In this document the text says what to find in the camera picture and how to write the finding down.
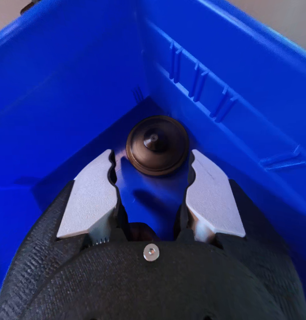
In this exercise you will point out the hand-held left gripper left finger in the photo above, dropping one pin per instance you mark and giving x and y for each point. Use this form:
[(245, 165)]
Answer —
[(90, 200)]

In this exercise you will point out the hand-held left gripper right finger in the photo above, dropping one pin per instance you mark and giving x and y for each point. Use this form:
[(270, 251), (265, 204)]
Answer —
[(213, 200)]

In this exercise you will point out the black bottle lid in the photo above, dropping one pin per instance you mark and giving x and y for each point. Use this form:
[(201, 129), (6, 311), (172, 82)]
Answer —
[(158, 150)]

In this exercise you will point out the blue plastic bin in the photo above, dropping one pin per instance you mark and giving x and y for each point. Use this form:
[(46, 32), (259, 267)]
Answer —
[(67, 100)]

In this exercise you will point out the person's left hand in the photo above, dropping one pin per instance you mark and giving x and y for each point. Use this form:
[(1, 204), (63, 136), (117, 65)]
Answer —
[(143, 232)]

